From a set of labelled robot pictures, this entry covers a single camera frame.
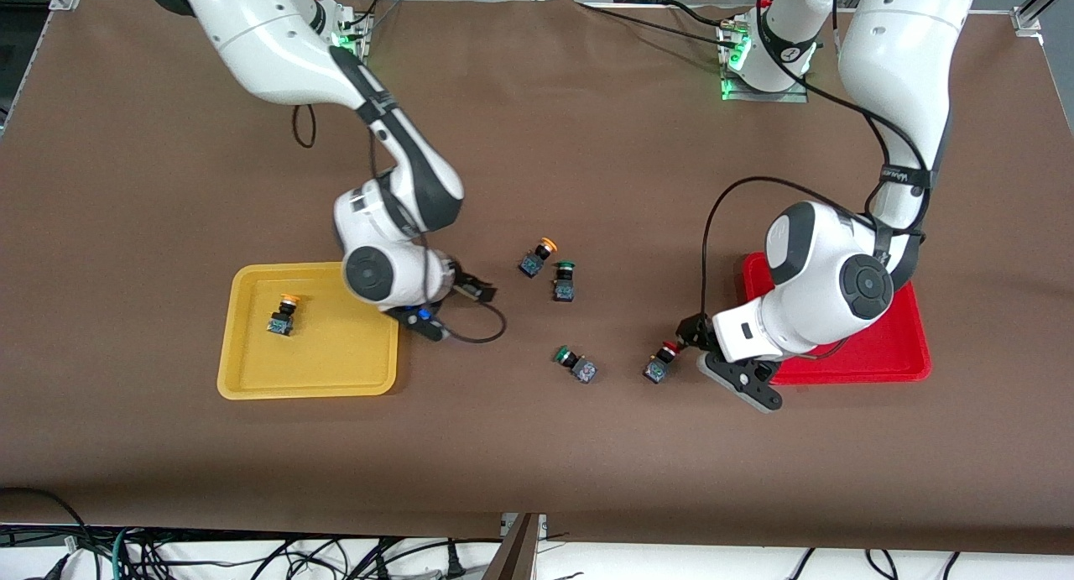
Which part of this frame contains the yellow push button switch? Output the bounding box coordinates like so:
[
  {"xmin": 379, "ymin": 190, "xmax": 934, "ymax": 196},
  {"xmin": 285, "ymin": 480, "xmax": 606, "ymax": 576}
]
[
  {"xmin": 518, "ymin": 238, "xmax": 559, "ymax": 280},
  {"xmin": 267, "ymin": 294, "xmax": 302, "ymax": 337}
]

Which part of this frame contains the yellow plastic tray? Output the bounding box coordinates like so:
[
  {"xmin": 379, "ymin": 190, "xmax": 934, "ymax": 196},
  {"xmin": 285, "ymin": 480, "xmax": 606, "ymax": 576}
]
[{"xmin": 216, "ymin": 262, "xmax": 402, "ymax": 400}]

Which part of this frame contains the red plastic tray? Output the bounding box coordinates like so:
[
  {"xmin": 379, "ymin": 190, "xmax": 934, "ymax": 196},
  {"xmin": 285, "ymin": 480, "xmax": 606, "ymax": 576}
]
[{"xmin": 742, "ymin": 253, "xmax": 933, "ymax": 386}]

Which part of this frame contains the red push button switch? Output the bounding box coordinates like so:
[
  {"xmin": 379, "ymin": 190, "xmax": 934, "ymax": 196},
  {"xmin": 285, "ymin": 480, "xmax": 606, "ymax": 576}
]
[{"xmin": 643, "ymin": 341, "xmax": 680, "ymax": 386}]

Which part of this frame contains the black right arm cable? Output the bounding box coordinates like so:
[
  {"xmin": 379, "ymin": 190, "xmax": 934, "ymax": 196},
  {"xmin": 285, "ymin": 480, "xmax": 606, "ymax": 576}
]
[{"xmin": 292, "ymin": 102, "xmax": 508, "ymax": 344}]

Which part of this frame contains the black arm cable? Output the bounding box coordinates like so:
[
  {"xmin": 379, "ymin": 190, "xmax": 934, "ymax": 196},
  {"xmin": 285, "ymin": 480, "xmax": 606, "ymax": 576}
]
[
  {"xmin": 700, "ymin": 0, "xmax": 932, "ymax": 329},
  {"xmin": 292, "ymin": 102, "xmax": 508, "ymax": 344}
]

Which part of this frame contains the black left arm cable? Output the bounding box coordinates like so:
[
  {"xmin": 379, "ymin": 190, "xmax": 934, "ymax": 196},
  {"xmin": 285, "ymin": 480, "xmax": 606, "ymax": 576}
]
[{"xmin": 700, "ymin": 0, "xmax": 932, "ymax": 329}]

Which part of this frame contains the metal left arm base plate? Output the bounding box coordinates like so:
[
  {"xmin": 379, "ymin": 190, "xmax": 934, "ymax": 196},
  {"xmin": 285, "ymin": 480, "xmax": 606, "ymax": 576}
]
[{"xmin": 719, "ymin": 19, "xmax": 811, "ymax": 104}]

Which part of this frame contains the black cable on table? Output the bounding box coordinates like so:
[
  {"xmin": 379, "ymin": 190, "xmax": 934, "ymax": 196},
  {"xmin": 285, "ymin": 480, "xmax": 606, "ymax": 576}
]
[{"xmin": 575, "ymin": 0, "xmax": 741, "ymax": 42}]

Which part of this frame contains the black floor cable bundle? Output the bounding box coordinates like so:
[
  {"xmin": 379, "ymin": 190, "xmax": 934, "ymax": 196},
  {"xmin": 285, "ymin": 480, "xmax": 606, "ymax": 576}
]
[{"xmin": 0, "ymin": 488, "xmax": 504, "ymax": 580}]

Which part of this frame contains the green floor cable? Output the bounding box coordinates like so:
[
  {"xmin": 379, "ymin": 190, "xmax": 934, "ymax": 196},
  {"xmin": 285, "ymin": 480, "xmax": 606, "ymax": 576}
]
[{"xmin": 111, "ymin": 526, "xmax": 137, "ymax": 580}]

